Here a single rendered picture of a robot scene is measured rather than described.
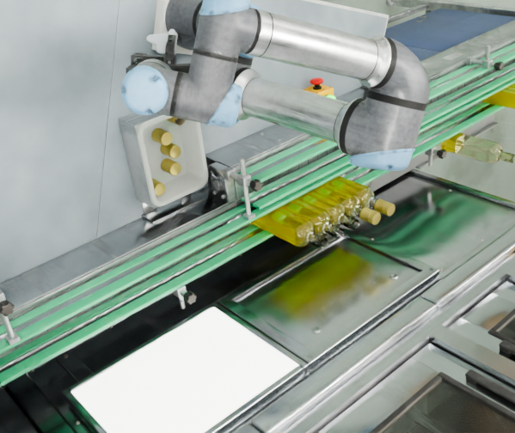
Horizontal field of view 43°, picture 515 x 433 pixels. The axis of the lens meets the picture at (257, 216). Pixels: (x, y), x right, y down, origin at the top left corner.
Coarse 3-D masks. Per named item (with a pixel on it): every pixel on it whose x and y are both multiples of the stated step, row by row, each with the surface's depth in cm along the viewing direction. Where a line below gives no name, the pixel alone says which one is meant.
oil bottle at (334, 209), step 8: (312, 192) 180; (304, 200) 177; (312, 200) 176; (320, 200) 176; (328, 200) 175; (320, 208) 173; (328, 208) 172; (336, 208) 172; (344, 208) 172; (336, 216) 171; (336, 224) 172
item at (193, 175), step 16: (144, 128) 153; (176, 128) 168; (192, 128) 165; (144, 144) 155; (160, 144) 166; (176, 144) 170; (192, 144) 168; (144, 160) 156; (160, 160) 168; (176, 160) 171; (192, 160) 171; (160, 176) 169; (176, 176) 173; (192, 176) 173; (176, 192) 167
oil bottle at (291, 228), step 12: (264, 216) 173; (276, 216) 171; (288, 216) 170; (300, 216) 170; (264, 228) 175; (276, 228) 171; (288, 228) 167; (300, 228) 165; (312, 228) 166; (288, 240) 169; (300, 240) 165
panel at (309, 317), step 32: (320, 256) 180; (352, 256) 179; (384, 256) 177; (256, 288) 171; (288, 288) 169; (320, 288) 168; (352, 288) 166; (384, 288) 165; (416, 288) 163; (256, 320) 158; (288, 320) 158; (320, 320) 157; (352, 320) 154; (128, 352) 153; (288, 352) 147; (320, 352) 146; (288, 384) 141
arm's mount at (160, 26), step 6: (162, 0) 153; (168, 0) 153; (156, 6) 155; (162, 6) 153; (156, 12) 155; (162, 12) 154; (156, 18) 156; (162, 18) 154; (156, 24) 156; (162, 24) 154; (156, 30) 156; (162, 30) 155; (180, 48) 160; (192, 54) 162
